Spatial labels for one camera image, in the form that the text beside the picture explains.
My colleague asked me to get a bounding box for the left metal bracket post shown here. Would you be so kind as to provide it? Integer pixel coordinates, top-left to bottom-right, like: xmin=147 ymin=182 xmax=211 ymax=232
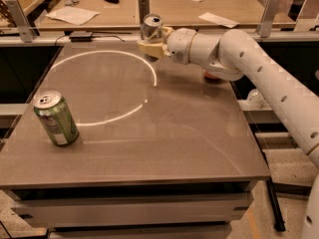
xmin=5 ymin=0 xmax=36 ymax=43

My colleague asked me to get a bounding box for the white paper sheet left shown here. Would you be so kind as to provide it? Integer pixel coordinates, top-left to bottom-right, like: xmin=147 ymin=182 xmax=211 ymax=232
xmin=47 ymin=6 xmax=99 ymax=25

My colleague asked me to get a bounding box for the middle metal bracket post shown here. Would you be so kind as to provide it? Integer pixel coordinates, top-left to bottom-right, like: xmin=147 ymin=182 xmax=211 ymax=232
xmin=138 ymin=0 xmax=150 ymax=38

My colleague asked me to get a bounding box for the black power adapter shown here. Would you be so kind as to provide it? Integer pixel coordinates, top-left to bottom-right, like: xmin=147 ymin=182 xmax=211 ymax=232
xmin=69 ymin=31 xmax=93 ymax=42

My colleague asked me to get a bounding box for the clear sanitizer bottle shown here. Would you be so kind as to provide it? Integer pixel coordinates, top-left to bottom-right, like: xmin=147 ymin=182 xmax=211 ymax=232
xmin=246 ymin=89 xmax=264 ymax=110

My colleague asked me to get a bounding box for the silver redbull can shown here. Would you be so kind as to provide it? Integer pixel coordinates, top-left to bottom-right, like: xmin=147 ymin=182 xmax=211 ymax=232
xmin=143 ymin=13 xmax=164 ymax=63

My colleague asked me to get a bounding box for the metal bracket post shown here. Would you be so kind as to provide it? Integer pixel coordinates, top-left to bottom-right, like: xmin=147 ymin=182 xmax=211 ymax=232
xmin=256 ymin=0 xmax=281 ymax=38
xmin=5 ymin=0 xmax=36 ymax=43
xmin=138 ymin=0 xmax=150 ymax=38

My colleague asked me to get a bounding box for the black cable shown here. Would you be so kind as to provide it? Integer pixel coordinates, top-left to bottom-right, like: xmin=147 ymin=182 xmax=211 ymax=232
xmin=53 ymin=32 xmax=134 ymax=47

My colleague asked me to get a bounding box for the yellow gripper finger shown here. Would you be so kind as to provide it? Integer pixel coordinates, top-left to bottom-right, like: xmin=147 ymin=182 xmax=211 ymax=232
xmin=156 ymin=26 xmax=173 ymax=43
xmin=138 ymin=40 xmax=169 ymax=59

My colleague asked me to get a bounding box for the white paper sheet right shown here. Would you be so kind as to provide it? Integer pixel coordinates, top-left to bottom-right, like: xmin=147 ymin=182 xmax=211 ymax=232
xmin=199 ymin=12 xmax=238 ymax=28

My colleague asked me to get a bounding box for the green soda can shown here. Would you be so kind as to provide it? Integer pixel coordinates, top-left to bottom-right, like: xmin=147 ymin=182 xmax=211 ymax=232
xmin=33 ymin=91 xmax=79 ymax=145

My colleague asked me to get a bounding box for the right metal bracket post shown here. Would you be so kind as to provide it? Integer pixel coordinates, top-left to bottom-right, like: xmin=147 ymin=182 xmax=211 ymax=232
xmin=256 ymin=0 xmax=281 ymax=38

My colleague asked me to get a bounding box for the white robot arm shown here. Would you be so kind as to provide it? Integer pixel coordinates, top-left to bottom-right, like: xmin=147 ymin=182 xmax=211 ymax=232
xmin=138 ymin=27 xmax=319 ymax=168

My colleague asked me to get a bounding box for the orange apple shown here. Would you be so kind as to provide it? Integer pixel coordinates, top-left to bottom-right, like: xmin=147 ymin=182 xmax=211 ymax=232
xmin=203 ymin=71 xmax=221 ymax=82

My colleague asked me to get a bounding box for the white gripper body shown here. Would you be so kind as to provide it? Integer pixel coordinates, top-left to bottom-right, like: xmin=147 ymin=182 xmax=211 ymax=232
xmin=166 ymin=28 xmax=196 ymax=65

